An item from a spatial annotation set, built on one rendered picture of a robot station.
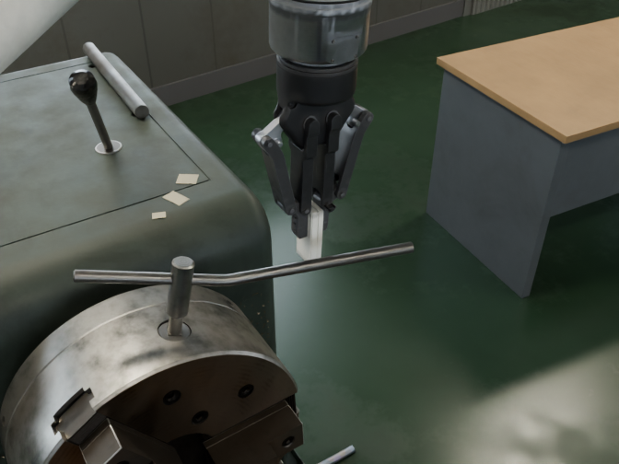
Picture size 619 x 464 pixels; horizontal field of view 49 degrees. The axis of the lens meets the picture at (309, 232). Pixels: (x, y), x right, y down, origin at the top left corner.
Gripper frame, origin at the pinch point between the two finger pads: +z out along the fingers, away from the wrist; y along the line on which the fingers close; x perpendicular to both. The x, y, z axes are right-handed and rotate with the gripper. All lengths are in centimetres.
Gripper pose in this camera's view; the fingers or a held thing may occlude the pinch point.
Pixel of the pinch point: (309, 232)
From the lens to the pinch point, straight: 74.0
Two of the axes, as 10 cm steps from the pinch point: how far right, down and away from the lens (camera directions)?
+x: -5.3, -5.1, 6.8
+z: -0.4, 8.1, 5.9
